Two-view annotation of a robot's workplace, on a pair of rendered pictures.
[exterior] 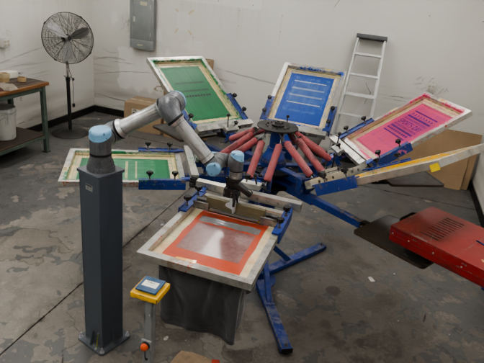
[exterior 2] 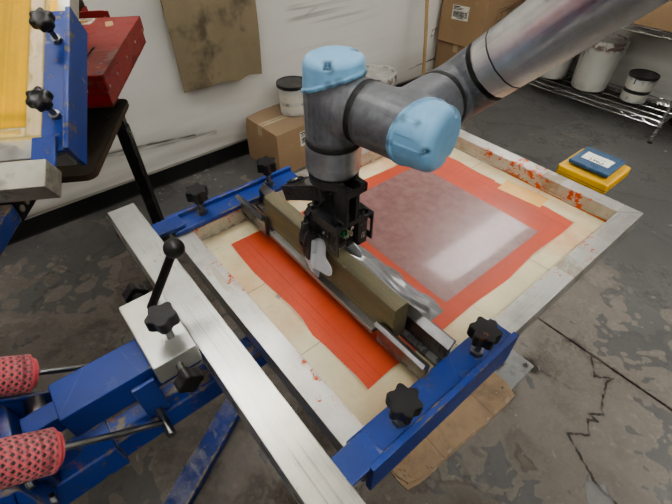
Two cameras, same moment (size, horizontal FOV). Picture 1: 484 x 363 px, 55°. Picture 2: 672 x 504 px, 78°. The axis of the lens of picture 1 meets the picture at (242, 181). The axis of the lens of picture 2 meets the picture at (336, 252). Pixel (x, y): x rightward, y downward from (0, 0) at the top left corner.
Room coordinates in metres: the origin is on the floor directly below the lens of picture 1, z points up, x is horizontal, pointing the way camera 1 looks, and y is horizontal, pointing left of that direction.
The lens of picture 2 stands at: (2.81, 0.32, 1.53)
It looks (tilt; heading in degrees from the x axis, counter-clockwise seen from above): 44 degrees down; 215
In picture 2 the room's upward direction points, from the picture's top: straight up
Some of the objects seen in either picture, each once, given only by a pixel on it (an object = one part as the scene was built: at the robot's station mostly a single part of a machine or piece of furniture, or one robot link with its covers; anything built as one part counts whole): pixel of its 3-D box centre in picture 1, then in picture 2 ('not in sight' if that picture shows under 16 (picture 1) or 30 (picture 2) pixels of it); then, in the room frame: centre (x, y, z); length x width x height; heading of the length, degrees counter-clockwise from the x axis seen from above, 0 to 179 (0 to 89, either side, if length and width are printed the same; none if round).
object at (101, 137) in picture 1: (101, 139); not in sight; (2.36, 0.78, 1.37); 0.13 x 0.12 x 0.14; 174
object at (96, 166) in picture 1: (100, 160); not in sight; (2.36, 0.78, 1.25); 0.15 x 0.15 x 0.10
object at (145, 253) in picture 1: (221, 232); (409, 227); (2.19, 0.08, 0.97); 0.79 x 0.58 x 0.04; 164
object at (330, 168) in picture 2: (235, 174); (335, 155); (2.41, 0.04, 1.23); 0.08 x 0.08 x 0.05
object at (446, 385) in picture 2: (192, 203); (437, 393); (2.50, 0.28, 0.98); 0.30 x 0.05 x 0.07; 164
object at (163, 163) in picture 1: (147, 156); not in sight; (2.99, 0.67, 1.05); 1.08 x 0.61 x 0.23; 104
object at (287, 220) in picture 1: (281, 225); (239, 207); (2.35, -0.25, 0.98); 0.30 x 0.05 x 0.07; 164
